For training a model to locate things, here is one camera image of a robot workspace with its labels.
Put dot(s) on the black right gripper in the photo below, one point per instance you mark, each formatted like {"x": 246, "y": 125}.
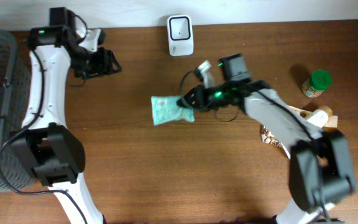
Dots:
{"x": 198, "y": 98}

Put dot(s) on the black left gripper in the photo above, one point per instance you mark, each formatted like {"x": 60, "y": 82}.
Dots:
{"x": 103, "y": 62}

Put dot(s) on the teal snack packet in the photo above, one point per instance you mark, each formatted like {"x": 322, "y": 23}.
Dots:
{"x": 165, "y": 110}

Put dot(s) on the brown glutinous rice bag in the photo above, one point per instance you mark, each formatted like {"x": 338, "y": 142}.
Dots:
{"x": 268, "y": 138}

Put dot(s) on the white tube with cork cap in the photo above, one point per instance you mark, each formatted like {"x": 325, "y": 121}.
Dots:
{"x": 320, "y": 116}

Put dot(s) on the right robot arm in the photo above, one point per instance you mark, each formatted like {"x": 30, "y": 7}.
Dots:
{"x": 321, "y": 173}

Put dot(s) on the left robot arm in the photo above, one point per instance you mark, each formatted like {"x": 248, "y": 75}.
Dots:
{"x": 45, "y": 147}

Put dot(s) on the white barcode scanner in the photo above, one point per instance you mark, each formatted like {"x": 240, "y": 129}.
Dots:
{"x": 180, "y": 35}

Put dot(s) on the dark grey plastic basket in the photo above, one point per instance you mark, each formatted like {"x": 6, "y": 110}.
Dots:
{"x": 14, "y": 97}

